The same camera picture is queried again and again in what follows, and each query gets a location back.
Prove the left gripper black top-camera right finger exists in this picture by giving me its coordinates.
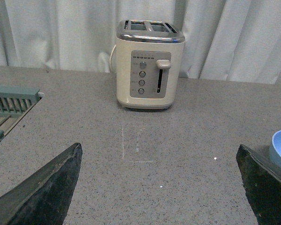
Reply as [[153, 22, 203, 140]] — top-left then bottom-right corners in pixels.
[[236, 144, 281, 225]]

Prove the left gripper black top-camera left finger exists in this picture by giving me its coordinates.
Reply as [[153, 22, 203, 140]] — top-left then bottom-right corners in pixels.
[[0, 142, 82, 225]]

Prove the green dish rack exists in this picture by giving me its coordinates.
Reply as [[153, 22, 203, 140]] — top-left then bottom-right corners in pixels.
[[0, 85, 44, 142]]

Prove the white curtain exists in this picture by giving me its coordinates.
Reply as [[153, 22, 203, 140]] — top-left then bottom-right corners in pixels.
[[0, 0, 281, 84]]

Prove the cream toaster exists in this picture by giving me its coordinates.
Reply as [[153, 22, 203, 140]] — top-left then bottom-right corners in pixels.
[[116, 19, 185, 110]]

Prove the white toaster cable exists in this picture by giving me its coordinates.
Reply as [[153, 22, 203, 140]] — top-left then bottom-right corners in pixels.
[[109, 44, 117, 71]]

